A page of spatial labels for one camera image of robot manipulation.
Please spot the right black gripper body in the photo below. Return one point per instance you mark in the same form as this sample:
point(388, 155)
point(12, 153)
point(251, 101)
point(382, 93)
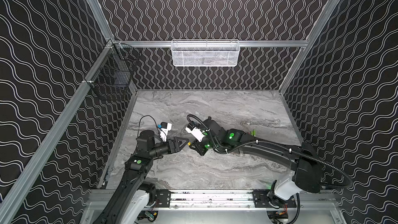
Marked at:
point(201, 147)

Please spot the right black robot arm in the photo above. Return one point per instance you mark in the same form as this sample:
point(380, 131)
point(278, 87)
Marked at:
point(302, 162)

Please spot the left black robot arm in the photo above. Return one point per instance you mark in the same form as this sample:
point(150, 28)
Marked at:
point(133, 194)

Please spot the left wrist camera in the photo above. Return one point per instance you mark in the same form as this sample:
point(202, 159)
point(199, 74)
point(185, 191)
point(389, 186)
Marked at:
point(164, 128)

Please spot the white wire mesh basket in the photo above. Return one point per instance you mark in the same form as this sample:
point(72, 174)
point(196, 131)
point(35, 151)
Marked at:
point(205, 53)

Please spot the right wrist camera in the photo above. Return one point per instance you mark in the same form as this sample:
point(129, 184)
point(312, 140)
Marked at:
point(196, 132)

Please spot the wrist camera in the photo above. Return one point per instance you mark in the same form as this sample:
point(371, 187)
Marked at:
point(196, 132)
point(164, 128)

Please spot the black wire mesh basket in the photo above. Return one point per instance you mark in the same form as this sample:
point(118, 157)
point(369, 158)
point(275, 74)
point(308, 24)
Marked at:
point(111, 82)

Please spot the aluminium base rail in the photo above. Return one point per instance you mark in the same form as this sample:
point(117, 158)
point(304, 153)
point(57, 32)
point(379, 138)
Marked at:
point(204, 199)

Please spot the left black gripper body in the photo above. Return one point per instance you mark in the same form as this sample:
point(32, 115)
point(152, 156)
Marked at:
point(171, 145)

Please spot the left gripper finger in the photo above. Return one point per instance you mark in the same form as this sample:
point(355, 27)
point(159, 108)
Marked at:
point(180, 140)
point(180, 145)

